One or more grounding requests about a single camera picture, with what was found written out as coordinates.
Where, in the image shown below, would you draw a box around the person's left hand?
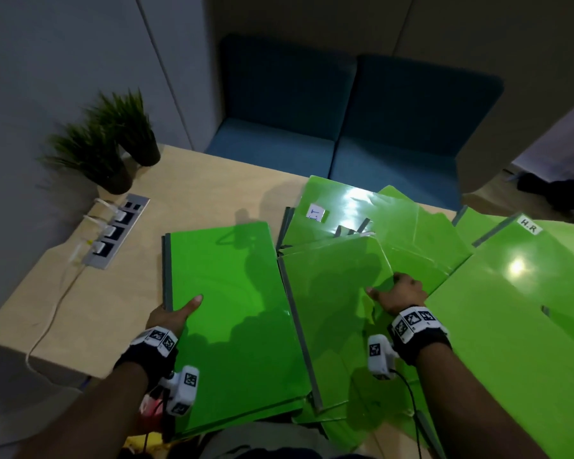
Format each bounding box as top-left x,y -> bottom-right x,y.
145,295 -> 204,338

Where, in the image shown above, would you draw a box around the person's right hand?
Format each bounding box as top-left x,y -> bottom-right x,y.
365,272 -> 429,316

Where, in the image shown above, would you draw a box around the stack of green folders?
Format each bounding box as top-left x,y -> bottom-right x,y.
161,221 -> 313,443

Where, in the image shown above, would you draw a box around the glossy green folder grey spine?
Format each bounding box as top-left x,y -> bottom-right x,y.
276,235 -> 399,414

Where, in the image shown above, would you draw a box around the pile of green folders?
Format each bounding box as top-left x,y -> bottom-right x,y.
275,175 -> 574,459

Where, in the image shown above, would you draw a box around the person's left forearm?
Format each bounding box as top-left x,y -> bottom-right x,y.
17,361 -> 149,459

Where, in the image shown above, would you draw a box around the person's right forearm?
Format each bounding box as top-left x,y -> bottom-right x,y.
416,341 -> 536,459

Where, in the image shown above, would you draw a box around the person's grey trousers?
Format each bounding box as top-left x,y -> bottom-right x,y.
198,421 -> 364,459

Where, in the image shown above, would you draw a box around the black marker wristband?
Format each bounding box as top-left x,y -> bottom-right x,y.
387,305 -> 453,367
114,326 -> 179,393

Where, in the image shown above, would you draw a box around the colourful plastic bag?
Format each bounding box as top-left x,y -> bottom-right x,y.
124,394 -> 166,459

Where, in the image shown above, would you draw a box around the grey power socket panel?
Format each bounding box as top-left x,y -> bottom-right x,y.
81,193 -> 150,271

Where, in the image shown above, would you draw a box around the green potted plant black pot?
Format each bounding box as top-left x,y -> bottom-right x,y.
40,121 -> 135,196
84,88 -> 162,168

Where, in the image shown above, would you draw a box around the black object on floor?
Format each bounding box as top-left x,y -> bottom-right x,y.
516,170 -> 574,242

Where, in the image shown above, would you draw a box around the white curtain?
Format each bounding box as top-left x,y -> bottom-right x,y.
511,92 -> 574,206

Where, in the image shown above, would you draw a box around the blue fabric sofa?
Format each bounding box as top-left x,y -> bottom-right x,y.
204,34 -> 504,211

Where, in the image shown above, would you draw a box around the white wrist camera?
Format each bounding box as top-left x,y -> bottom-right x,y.
367,334 -> 401,381
160,365 -> 200,418

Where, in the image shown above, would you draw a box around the black camera cable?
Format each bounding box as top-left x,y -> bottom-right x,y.
392,370 -> 424,459

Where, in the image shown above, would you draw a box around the white power cable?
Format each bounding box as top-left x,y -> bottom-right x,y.
24,260 -> 89,393

